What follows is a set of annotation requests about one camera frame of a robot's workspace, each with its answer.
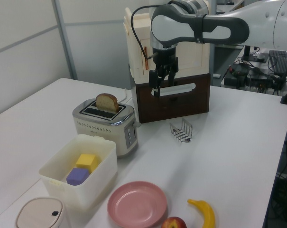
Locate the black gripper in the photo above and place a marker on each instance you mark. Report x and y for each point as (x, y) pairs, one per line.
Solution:
(165, 57)

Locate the cream toaster lever knob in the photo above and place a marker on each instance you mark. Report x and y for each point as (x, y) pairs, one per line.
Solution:
(137, 123)

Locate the cream chrome toaster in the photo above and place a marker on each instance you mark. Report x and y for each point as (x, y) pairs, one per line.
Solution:
(98, 133)

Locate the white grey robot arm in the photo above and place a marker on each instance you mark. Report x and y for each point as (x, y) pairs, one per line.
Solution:
(171, 21)

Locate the dark brown wooden drawer box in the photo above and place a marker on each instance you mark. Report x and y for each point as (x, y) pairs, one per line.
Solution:
(176, 107)

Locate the cream toy cabinet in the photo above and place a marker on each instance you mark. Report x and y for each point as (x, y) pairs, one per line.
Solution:
(193, 54)

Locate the metal toast rack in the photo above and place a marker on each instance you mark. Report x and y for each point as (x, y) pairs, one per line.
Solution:
(178, 135)

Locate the toast bread slice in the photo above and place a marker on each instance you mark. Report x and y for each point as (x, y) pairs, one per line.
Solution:
(106, 102)

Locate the black electronics box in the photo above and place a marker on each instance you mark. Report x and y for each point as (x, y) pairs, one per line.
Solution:
(235, 78)

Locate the black monitor stand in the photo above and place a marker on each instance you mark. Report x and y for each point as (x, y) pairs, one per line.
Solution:
(247, 53)

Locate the black computer keyboard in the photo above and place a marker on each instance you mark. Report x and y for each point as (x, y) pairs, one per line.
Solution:
(279, 61)

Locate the yellow foam block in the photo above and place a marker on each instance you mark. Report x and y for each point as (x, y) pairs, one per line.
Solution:
(85, 160)

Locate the white plastic container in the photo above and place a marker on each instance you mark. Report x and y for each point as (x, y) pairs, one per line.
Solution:
(98, 180)

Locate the purple foam block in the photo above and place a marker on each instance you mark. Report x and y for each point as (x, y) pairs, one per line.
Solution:
(76, 175)

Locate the pink plate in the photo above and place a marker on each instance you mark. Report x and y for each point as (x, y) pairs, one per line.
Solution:
(136, 206)

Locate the yellow toy banana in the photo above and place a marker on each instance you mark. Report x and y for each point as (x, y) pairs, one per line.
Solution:
(208, 213)

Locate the red apple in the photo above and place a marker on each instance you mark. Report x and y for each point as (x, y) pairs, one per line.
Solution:
(174, 223)

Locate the beige round lid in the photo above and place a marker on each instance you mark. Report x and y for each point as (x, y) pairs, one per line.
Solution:
(36, 213)

